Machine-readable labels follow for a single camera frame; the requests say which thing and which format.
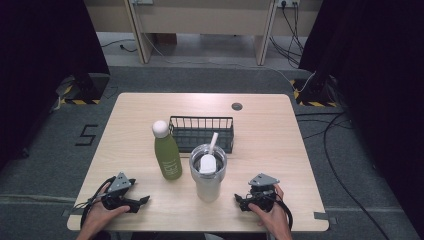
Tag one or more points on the green bottle with white cap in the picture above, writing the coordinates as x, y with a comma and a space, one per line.
167, 156

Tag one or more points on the black stand base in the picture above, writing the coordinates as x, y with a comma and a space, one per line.
93, 86
316, 93

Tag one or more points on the round grey table grommet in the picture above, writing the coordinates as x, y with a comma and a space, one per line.
237, 106

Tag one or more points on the grey floor tape strip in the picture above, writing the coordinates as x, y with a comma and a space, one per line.
75, 212
321, 216

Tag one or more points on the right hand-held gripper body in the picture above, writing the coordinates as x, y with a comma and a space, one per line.
263, 181

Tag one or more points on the beige background desk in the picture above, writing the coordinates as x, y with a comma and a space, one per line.
200, 20

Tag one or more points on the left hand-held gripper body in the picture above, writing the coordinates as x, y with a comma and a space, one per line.
117, 186

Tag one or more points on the white wall power socket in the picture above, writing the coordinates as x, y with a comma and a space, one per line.
288, 2

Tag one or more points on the person's left hand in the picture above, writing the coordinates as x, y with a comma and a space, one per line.
100, 216

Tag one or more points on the white tumbler with straw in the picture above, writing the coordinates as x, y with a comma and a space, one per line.
208, 186

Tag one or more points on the person's right hand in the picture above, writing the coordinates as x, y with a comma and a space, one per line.
275, 220

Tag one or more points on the dark curtain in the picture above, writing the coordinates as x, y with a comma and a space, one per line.
40, 66
376, 83

